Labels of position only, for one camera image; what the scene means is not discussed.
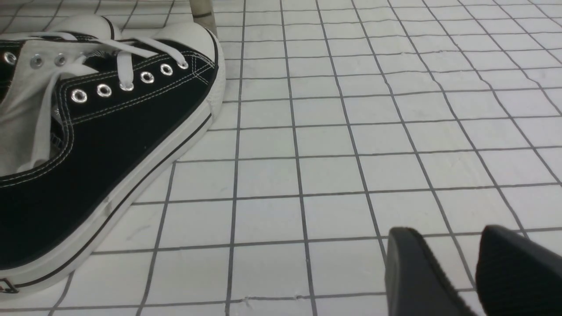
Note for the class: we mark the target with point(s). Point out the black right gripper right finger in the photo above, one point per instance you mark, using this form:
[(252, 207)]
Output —
[(516, 276)]

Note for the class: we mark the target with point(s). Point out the black canvas sneaker left floor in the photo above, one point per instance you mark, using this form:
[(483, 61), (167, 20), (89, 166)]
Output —
[(74, 28)]

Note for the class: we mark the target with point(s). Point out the black canvas sneaker right floor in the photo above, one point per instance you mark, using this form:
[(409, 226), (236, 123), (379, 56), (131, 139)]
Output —
[(87, 124)]

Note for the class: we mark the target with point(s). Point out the black canvas sneaker floor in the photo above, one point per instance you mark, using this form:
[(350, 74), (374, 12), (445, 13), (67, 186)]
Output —
[(74, 28), (87, 124)]

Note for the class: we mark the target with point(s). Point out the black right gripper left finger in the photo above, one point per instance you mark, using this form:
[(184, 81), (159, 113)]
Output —
[(415, 282)]

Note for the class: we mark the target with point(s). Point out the silver metal shoe rack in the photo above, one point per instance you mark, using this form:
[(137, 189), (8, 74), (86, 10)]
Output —
[(203, 14)]

